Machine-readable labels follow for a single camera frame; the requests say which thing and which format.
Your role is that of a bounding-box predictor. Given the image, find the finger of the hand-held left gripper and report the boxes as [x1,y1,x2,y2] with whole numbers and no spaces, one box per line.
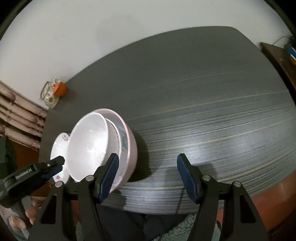
[42,156,66,179]

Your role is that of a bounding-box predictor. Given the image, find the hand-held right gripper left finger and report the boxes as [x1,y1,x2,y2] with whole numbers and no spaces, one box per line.
[29,153,120,241]

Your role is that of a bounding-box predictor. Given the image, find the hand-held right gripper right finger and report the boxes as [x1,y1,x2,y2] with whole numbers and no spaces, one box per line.
[177,153,270,241]

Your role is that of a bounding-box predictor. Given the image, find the white plate with pink flowers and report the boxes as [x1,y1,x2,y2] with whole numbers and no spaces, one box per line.
[50,133,71,183]

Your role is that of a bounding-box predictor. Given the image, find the large pink bowl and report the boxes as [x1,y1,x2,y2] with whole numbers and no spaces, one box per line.
[96,108,138,194]

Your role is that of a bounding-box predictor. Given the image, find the white bowl with pink base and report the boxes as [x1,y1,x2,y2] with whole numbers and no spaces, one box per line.
[68,112,109,182]

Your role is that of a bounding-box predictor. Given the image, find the person's left hand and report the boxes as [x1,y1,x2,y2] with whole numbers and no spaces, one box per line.
[8,197,43,230]

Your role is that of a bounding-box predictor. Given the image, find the brown wooden panel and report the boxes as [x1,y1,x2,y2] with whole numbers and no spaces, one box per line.
[7,139,42,169]

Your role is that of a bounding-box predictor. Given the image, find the dark pants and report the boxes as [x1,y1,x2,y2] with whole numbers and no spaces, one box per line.
[99,202,197,241]

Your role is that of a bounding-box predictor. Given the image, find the beige patterned curtain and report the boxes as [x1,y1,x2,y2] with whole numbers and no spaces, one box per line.
[0,80,48,149]

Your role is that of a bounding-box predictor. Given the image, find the floral ceramic teapot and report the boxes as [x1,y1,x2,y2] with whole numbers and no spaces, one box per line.
[40,79,61,109]

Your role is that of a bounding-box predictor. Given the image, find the orange ceramic cup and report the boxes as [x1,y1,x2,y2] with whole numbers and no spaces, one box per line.
[53,82,67,97]

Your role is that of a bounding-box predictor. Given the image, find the dark wooden cabinet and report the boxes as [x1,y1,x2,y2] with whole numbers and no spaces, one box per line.
[260,42,296,91]

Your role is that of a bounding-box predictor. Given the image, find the blue and white box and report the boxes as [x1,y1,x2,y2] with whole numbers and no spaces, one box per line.
[285,44,296,58]

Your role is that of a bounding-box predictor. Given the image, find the white cable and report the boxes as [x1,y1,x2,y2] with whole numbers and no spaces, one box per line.
[273,36,289,45]

